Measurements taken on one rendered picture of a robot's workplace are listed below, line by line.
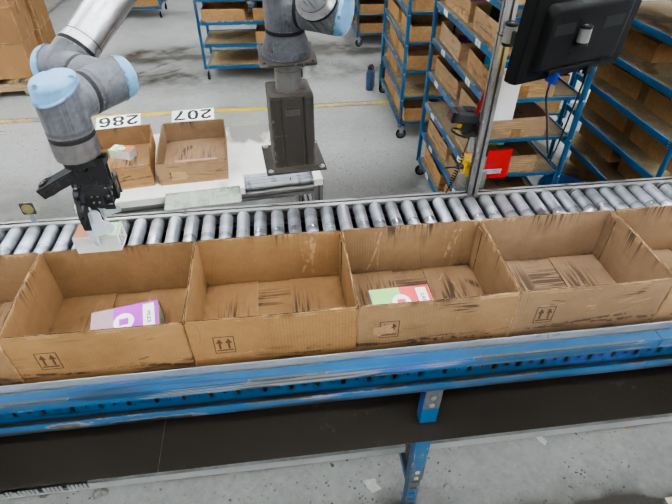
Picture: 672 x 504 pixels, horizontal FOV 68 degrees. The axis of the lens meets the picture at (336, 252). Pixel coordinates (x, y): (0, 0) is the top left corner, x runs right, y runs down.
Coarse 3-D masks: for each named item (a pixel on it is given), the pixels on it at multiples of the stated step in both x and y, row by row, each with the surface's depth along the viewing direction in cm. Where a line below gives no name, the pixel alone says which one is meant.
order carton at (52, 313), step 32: (64, 256) 130; (96, 256) 131; (128, 256) 132; (160, 256) 133; (192, 256) 127; (32, 288) 122; (64, 288) 136; (96, 288) 138; (128, 288) 139; (160, 288) 140; (32, 320) 121; (64, 320) 132; (32, 352) 110; (64, 352) 111; (96, 352) 112; (128, 352) 114; (160, 352) 115
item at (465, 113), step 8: (448, 112) 187; (456, 112) 184; (464, 112) 184; (472, 112) 184; (480, 112) 186; (456, 120) 185; (464, 120) 185; (472, 120) 186; (464, 128) 189; (472, 128) 190
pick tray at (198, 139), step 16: (176, 128) 232; (192, 128) 234; (208, 128) 235; (224, 128) 226; (160, 144) 218; (176, 144) 233; (192, 144) 233; (208, 144) 233; (224, 144) 214; (160, 160) 212; (208, 160) 204; (224, 160) 206; (160, 176) 205; (176, 176) 206; (192, 176) 207; (208, 176) 209; (224, 176) 210
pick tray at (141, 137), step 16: (112, 128) 226; (128, 128) 228; (144, 128) 230; (112, 144) 230; (128, 144) 232; (144, 144) 233; (112, 160) 222; (128, 160) 221; (144, 160) 222; (128, 176) 202; (144, 176) 204
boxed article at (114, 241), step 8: (120, 224) 118; (80, 232) 116; (112, 232) 116; (120, 232) 117; (80, 240) 115; (88, 240) 115; (104, 240) 115; (112, 240) 116; (120, 240) 117; (80, 248) 116; (88, 248) 116; (96, 248) 117; (104, 248) 117; (112, 248) 117; (120, 248) 117
